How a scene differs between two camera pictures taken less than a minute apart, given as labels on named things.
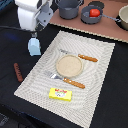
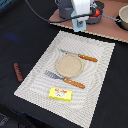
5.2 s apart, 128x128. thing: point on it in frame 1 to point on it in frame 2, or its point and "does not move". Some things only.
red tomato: x=94 y=12 does not move
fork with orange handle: x=67 y=80 does not move
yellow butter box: x=60 y=93 does not move
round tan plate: x=69 y=66 does not move
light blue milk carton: x=34 y=46 to x=78 y=25
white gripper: x=29 y=19 to x=83 y=8
